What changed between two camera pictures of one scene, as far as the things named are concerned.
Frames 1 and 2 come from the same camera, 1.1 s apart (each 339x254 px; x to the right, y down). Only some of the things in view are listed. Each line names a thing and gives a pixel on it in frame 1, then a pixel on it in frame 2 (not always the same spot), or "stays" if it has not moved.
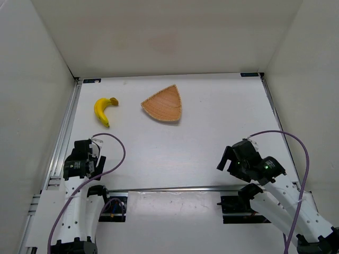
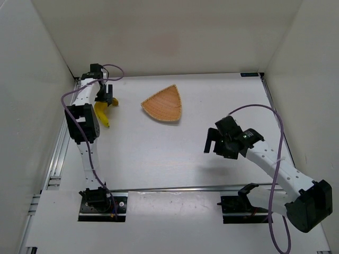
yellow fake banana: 100,106 stays
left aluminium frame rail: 52,180 stays
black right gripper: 230,157 → 217,143
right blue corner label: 249,74 stays
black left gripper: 83,145 → 106,96
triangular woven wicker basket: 164,104 stays
